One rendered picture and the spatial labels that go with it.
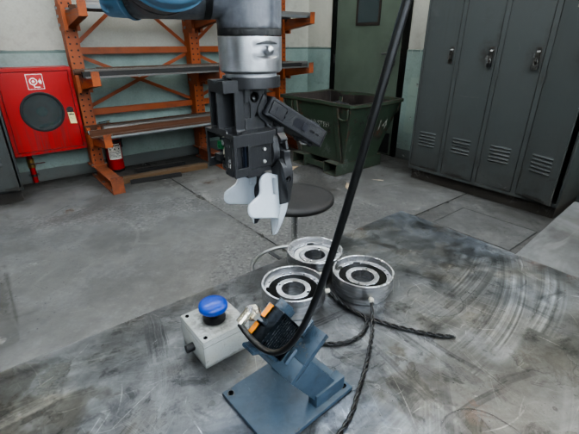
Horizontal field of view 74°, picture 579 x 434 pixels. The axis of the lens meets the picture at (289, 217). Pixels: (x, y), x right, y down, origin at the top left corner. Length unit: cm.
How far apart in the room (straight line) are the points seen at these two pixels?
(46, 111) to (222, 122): 353
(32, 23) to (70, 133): 92
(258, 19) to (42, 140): 362
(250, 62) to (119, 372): 43
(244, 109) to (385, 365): 38
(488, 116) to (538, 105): 34
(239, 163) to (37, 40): 376
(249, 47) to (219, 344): 37
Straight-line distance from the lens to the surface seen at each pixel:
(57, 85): 397
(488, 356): 64
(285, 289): 67
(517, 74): 335
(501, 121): 341
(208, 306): 55
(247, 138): 47
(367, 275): 71
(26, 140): 400
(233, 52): 47
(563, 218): 152
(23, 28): 417
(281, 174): 50
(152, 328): 65
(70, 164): 431
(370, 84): 470
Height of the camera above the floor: 120
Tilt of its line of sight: 25 degrees down
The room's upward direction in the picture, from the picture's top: straight up
